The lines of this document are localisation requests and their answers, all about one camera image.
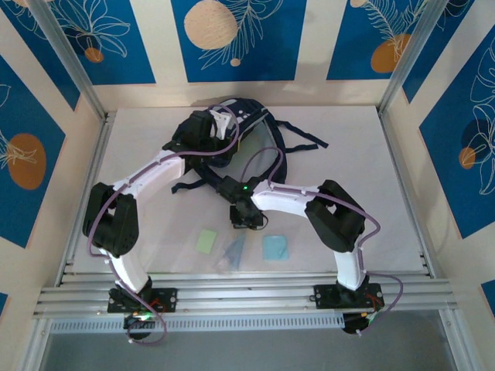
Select navy blue backpack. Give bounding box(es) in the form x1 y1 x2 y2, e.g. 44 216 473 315
171 97 329 195

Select green sticky note pad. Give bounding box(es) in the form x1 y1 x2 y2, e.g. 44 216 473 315
196 230 219 255

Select clear bag of blue pens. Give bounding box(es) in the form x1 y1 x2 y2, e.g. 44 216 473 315
210 230 251 271

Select blue sticky note pad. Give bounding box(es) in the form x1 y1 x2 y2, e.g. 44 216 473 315
261 235 290 262

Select black connector box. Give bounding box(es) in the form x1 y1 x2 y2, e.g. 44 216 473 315
122 312 156 341
342 311 379 335

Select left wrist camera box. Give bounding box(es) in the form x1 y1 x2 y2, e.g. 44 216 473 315
210 111 234 141

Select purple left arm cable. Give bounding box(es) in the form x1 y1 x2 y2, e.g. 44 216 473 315
85 104 239 347

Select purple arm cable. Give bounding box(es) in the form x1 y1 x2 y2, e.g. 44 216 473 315
239 146 405 337
85 104 239 347

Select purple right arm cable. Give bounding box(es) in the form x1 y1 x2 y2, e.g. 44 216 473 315
239 146 405 337

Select aluminium table side rail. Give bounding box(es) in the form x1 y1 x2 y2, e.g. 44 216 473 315
53 111 114 287
377 110 438 279

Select aluminium mounting rail frame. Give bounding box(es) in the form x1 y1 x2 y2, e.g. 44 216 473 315
32 270 460 320

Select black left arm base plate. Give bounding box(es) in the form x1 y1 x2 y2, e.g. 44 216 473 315
107 288 178 314

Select grey slotted cable duct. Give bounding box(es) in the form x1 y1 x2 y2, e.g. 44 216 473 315
49 313 346 335

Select aluminium frame post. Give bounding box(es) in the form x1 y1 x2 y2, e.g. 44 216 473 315
377 0 446 117
27 0 110 121

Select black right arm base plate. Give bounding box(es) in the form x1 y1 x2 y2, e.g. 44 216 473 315
313 283 384 310

